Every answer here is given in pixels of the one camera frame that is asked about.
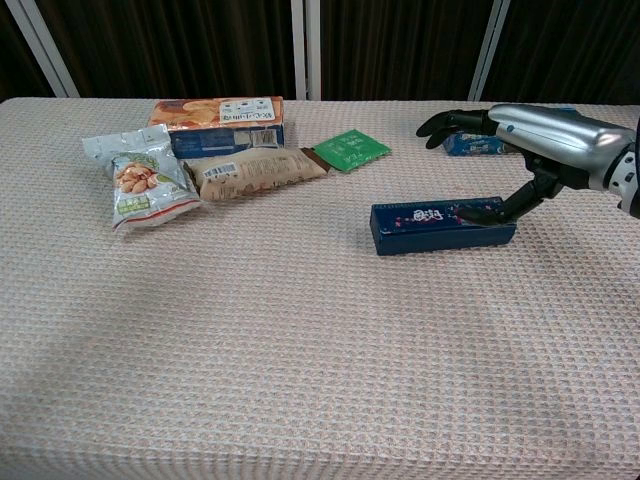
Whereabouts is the dark blue long box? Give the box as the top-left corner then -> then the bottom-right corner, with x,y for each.
369,196 -> 518,257

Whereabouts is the dark curtain panel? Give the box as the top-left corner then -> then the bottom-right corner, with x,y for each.
482,0 -> 640,107
319,0 -> 496,102
34,0 -> 296,101
0,0 -> 54,104

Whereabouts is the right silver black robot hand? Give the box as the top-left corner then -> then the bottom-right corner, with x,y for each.
415,103 -> 637,227

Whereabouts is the beige woven tablecloth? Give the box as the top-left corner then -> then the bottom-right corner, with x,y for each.
0,96 -> 640,480

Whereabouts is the white frame post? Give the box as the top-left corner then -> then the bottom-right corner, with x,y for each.
467,0 -> 512,102
291,0 -> 308,100
305,0 -> 323,101
4,0 -> 81,99

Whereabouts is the green sachet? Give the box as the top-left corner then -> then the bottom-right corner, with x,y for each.
312,128 -> 393,174

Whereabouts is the silver nut snack bag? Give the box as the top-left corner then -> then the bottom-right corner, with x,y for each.
81,123 -> 202,233

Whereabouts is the orange biscuit box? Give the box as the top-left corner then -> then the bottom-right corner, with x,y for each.
147,95 -> 286,160

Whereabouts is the brown snack bar wrapper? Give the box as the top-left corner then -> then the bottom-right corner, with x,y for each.
182,146 -> 331,203

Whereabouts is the blue snack packet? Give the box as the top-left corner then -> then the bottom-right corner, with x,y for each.
442,130 -> 507,157

